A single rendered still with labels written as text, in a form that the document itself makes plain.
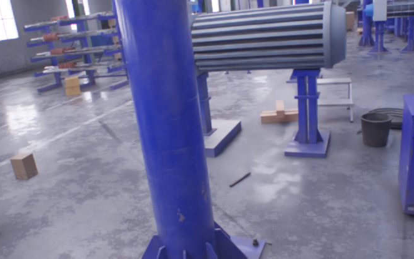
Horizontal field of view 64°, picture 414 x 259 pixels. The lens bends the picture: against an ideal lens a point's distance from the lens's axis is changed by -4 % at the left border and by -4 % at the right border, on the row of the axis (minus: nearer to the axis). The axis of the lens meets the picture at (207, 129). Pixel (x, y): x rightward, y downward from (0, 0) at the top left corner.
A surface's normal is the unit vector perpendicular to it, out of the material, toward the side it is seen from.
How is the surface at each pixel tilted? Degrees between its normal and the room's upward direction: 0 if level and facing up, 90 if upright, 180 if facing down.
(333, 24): 68
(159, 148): 90
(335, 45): 103
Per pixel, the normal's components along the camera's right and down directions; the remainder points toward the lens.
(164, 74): 0.23, 0.29
